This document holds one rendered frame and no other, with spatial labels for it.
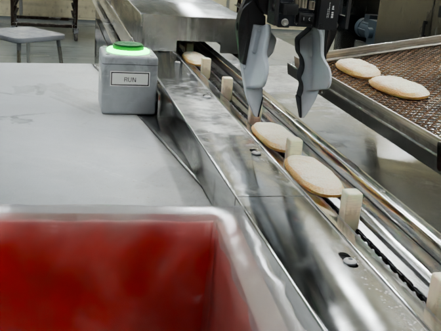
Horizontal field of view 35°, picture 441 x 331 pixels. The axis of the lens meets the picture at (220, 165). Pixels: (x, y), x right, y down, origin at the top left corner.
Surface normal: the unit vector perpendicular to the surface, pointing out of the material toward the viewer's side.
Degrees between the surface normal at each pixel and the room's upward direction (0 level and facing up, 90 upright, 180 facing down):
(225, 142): 0
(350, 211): 90
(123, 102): 90
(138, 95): 90
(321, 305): 0
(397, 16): 90
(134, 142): 0
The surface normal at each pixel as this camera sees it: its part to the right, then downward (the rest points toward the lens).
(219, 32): 0.22, 0.32
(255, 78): -0.96, -0.13
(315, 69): -0.96, 0.14
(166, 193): 0.07, -0.95
